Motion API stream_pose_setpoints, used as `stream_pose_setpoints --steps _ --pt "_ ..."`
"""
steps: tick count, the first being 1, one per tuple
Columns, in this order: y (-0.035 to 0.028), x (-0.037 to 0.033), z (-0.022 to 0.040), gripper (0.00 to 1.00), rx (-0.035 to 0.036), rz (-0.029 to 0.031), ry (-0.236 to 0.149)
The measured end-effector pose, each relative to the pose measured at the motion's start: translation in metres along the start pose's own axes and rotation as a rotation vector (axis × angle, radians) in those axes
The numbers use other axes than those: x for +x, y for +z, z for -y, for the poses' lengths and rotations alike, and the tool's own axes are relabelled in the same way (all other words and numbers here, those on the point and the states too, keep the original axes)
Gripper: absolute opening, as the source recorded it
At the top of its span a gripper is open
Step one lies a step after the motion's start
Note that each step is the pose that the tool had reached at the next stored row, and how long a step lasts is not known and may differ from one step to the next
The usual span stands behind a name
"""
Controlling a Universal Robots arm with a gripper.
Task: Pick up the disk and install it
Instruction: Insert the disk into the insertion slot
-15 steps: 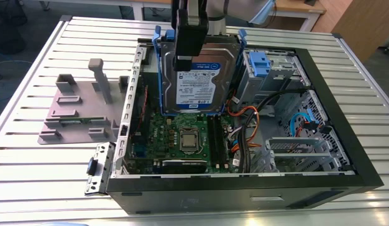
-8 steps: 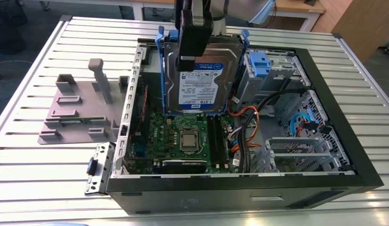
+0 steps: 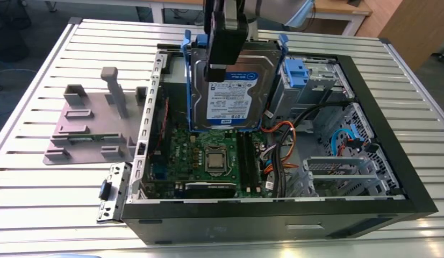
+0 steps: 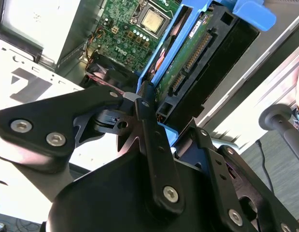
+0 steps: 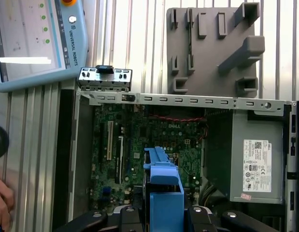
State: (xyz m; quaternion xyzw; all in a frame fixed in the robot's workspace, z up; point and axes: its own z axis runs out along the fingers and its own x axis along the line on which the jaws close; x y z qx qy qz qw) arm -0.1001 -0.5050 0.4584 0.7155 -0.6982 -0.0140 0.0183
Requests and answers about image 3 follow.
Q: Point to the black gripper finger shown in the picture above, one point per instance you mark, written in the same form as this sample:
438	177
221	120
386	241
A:
215	74

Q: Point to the hard disk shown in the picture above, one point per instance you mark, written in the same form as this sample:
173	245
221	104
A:
233	102

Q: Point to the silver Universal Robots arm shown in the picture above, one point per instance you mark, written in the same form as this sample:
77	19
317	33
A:
273	10

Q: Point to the metal disk bay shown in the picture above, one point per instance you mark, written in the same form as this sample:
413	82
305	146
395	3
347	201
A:
337	161

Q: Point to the grey power supply unit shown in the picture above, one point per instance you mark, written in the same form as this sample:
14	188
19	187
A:
175	107

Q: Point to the blue plastic drive latch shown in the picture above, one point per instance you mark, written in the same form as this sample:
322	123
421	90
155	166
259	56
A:
295	72

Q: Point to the metal drive cage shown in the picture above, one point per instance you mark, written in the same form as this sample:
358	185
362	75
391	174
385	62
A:
315	91

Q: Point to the green motherboard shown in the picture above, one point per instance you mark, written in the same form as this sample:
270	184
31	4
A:
186	150

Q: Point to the silver CPU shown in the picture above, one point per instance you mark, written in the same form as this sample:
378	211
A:
217	160

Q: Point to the CPU socket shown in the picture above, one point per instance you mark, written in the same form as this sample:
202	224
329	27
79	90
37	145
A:
209	169

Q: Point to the grey parts rack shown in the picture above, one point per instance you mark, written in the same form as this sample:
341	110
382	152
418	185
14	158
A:
99	126

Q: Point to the black graphics card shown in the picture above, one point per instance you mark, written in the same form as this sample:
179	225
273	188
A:
207	188

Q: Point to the green RAM stick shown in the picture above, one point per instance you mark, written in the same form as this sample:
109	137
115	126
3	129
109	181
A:
86	139

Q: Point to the metal expansion slot latch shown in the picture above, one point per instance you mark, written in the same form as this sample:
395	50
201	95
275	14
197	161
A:
118	188

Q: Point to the wooden cabinet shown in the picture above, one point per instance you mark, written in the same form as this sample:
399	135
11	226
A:
415	27

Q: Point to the black open PC case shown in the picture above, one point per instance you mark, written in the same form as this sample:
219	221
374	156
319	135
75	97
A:
243	223

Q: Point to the black office chair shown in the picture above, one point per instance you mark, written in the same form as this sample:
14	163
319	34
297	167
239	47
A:
10	45

